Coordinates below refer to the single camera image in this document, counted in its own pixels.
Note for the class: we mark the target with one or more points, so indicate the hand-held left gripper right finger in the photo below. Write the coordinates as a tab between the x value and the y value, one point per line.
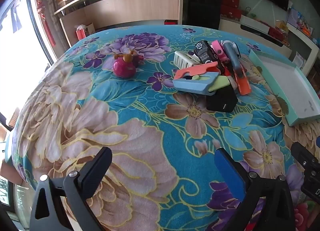
231	173

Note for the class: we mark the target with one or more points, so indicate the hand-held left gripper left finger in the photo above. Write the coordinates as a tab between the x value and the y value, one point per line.
96	173

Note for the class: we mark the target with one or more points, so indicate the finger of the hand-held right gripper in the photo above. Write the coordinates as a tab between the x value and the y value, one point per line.
318	142
308	161

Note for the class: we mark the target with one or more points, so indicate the teal box lid tray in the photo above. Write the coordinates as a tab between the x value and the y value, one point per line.
282	83

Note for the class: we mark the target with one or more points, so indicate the black charger block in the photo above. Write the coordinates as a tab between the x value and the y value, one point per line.
220	101

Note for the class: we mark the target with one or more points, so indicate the orange and green toy knife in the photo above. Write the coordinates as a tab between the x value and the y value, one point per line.
243	83

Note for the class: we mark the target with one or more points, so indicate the orange and green utility knife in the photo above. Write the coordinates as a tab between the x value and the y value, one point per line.
192	87

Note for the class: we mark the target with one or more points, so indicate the pink toy pup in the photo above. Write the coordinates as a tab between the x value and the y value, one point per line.
123	68

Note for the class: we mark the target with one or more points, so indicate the white plastic clip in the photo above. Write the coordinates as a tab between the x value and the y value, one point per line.
181	59

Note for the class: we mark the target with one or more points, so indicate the black toy car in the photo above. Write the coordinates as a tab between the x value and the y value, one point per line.
203	50

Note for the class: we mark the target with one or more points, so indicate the pink watch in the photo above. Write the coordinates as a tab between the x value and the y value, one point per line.
216	45

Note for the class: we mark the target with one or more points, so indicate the white desk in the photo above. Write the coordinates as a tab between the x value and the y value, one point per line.
307	43

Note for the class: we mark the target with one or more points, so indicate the red flat box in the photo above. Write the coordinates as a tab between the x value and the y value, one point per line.
276	33

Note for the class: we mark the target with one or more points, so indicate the white television stand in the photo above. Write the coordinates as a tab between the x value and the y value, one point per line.
250	38

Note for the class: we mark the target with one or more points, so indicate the white flat box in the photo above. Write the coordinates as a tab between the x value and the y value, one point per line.
253	23

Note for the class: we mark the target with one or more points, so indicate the red paper bag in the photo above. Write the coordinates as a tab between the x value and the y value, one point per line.
80	34

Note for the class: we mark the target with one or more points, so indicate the white paper bag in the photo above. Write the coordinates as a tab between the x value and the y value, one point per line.
89	29

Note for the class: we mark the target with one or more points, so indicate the red gift box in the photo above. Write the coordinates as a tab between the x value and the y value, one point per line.
230	12

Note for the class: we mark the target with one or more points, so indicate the small red box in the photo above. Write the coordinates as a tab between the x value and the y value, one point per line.
170	22

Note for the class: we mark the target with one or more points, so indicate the red hanging ornament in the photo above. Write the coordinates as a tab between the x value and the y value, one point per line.
45	15

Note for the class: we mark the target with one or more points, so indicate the black water dispenser cabinet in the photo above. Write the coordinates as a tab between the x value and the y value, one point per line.
202	5

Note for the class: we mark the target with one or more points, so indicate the wooden bar counter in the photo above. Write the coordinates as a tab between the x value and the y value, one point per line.
140	8

